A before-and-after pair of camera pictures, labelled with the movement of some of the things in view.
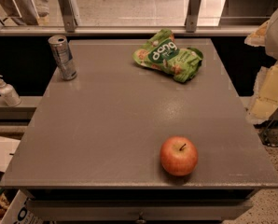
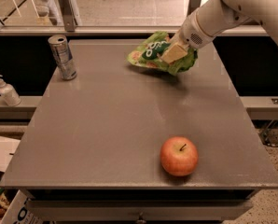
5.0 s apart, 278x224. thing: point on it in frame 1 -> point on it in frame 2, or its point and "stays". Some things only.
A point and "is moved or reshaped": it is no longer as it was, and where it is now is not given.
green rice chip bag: [161, 52] is moved or reshaped
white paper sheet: [1, 152] stays
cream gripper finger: [271, 91] -> [191, 34]
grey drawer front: [143, 211] stays
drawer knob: [141, 220] stays
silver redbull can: [63, 56] stays
